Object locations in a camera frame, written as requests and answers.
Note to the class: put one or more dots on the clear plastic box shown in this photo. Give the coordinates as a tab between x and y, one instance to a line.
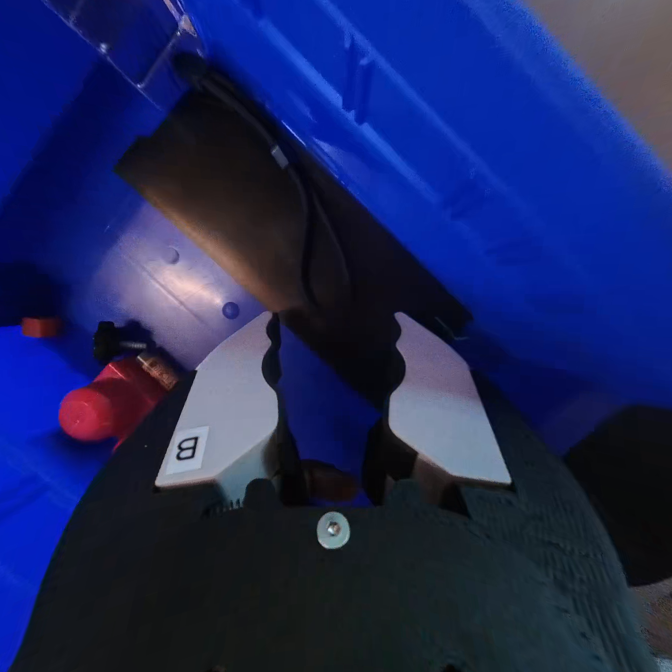
131	42

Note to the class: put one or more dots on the black knob screw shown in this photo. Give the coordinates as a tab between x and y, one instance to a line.
107	338

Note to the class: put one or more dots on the dark rounded object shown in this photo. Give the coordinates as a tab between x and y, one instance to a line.
624	483

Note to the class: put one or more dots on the red cylinder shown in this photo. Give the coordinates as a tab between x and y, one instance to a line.
105	409

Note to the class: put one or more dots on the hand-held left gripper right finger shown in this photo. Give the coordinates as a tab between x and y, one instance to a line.
446	414

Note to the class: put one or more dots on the dark pouch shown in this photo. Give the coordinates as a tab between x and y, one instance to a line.
220	199

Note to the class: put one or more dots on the blue plastic bin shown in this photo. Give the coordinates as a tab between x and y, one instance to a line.
472	157

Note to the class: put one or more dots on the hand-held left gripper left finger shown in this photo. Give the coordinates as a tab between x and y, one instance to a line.
225	409

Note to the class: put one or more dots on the person's left hand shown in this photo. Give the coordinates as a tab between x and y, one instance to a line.
328	480

